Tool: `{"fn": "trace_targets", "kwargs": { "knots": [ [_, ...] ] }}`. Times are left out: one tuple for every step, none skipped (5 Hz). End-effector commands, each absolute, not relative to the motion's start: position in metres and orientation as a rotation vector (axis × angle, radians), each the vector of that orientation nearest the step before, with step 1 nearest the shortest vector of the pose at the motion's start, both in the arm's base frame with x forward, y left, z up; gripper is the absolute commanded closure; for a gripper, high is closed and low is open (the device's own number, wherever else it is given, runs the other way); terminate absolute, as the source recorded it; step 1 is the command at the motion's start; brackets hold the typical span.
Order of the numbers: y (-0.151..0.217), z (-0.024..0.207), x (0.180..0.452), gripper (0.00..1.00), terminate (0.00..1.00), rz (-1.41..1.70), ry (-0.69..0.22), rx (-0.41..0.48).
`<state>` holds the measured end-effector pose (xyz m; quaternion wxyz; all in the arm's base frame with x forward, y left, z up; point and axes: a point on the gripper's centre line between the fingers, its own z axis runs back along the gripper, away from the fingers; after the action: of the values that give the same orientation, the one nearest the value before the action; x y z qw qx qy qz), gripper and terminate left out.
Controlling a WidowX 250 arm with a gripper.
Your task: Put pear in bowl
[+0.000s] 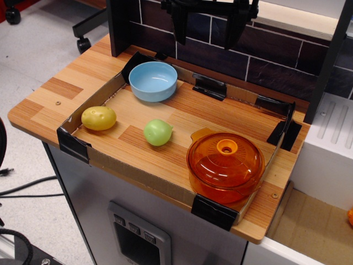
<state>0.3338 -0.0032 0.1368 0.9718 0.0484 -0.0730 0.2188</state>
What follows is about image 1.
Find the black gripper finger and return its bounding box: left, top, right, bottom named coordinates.
left=172, top=10, right=188, bottom=45
left=224, top=13, right=246, bottom=50

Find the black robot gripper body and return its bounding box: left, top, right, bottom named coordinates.
left=161, top=1, right=259, bottom=20

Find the light blue plastic bowl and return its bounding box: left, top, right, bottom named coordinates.
left=129, top=61, right=178, bottom=103

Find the green toy pear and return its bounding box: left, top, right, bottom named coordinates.
left=143, top=119, right=173, bottom=146

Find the cardboard fence with black tape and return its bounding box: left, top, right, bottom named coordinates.
left=57, top=50, right=309, bottom=242

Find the black office chair base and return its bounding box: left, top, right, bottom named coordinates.
left=72, top=8, right=108, bottom=54

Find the yellow toy potato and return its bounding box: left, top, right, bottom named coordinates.
left=81, top=106, right=116, bottom=131

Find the orange transparent pot lid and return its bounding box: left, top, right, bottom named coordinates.
left=186, top=132, right=266, bottom=192

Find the orange transparent pot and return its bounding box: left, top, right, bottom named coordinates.
left=188, top=128, right=266, bottom=205

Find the grey toy oven cabinet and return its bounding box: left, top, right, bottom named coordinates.
left=45, top=145, right=248, bottom=264

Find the white toy sink unit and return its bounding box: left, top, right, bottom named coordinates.
left=243, top=93, right=352, bottom=264

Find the orange toy in sink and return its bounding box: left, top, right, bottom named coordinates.
left=347, top=209, right=353, bottom=226

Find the black post left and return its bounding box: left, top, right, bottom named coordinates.
left=106, top=0, right=141, bottom=57

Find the black post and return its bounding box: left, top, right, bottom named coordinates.
left=106, top=0, right=141, bottom=57
left=303, top=0, right=352, bottom=124

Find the black post right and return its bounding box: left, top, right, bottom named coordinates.
left=303, top=0, right=352, bottom=124

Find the black power cable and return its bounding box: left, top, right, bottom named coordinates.
left=0, top=167, right=65, bottom=198

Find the black braided hose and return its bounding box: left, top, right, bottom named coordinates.
left=0, top=227, right=34, bottom=265

